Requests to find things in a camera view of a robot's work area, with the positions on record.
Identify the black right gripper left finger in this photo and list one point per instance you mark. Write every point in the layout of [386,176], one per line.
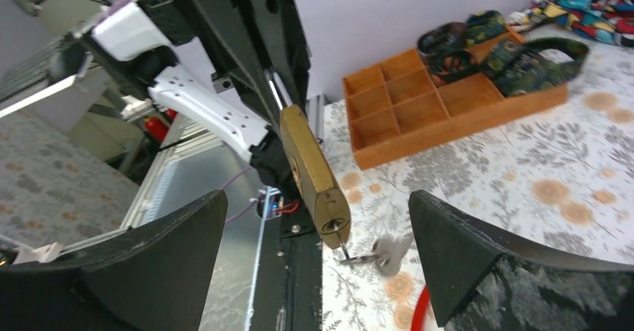
[153,277]

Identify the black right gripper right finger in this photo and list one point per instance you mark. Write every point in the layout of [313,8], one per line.
[482,277]

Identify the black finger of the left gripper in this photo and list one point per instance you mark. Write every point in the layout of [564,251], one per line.
[250,40]

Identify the keys of padlock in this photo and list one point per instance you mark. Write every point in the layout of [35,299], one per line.
[387,254]

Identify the brass padlock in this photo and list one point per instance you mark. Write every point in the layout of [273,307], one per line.
[319,189]

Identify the red cable lock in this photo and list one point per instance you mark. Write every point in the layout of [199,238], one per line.
[421,311]

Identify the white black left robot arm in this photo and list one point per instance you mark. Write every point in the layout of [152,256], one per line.
[130,46]

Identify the floral patterned table mat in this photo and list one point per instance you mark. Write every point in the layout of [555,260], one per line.
[563,177]

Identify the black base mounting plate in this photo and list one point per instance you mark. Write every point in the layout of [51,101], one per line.
[287,276]

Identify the orange wooden compartment tray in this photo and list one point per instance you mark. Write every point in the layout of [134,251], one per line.
[395,110]

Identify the colourful comic print cloth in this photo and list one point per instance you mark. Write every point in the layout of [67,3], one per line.
[606,21]

